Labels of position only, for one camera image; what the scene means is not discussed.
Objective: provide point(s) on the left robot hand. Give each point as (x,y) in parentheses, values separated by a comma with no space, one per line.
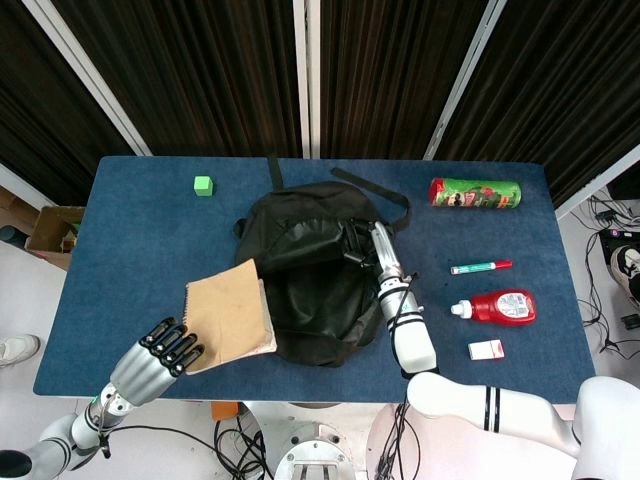
(140,370)

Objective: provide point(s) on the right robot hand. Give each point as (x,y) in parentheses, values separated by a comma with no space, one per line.
(386,250)

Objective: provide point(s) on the black fabric backpack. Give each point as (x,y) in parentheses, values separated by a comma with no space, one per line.
(320,310)

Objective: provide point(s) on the spiral bound notebook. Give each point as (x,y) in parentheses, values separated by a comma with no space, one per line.
(225,310)

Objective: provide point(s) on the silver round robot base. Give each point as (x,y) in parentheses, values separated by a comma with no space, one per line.
(315,455)

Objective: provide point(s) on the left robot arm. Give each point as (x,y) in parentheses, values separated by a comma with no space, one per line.
(60,435)

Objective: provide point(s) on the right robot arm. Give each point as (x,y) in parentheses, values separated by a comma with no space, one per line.
(415,345)

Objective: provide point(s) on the orange plastic part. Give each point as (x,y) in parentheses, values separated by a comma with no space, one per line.
(224,411)

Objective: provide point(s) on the red capped marker pen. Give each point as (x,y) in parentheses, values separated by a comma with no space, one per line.
(480,267)

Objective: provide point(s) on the green red chips can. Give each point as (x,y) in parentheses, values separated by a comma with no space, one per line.
(475,194)

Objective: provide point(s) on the white shoe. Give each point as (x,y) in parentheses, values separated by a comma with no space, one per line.
(17,350)

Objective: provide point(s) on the blue table cloth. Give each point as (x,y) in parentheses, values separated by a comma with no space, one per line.
(150,240)

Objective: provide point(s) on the red ketchup squeeze bottle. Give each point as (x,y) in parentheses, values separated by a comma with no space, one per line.
(505,306)

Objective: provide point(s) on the small white red box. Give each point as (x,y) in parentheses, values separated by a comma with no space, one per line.
(486,350)

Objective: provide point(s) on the brown cardboard box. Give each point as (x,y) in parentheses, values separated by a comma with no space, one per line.
(50,240)

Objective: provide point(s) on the dark brown pleated curtain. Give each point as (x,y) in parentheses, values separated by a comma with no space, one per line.
(30,100)
(200,75)
(390,75)
(565,90)

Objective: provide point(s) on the green cube block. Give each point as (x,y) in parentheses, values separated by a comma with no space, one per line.
(202,186)

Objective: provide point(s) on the black and white sneaker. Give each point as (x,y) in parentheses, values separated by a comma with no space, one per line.
(626,270)

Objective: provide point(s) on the white partition frame post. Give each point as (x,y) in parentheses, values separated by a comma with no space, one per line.
(100,85)
(595,180)
(306,75)
(462,85)

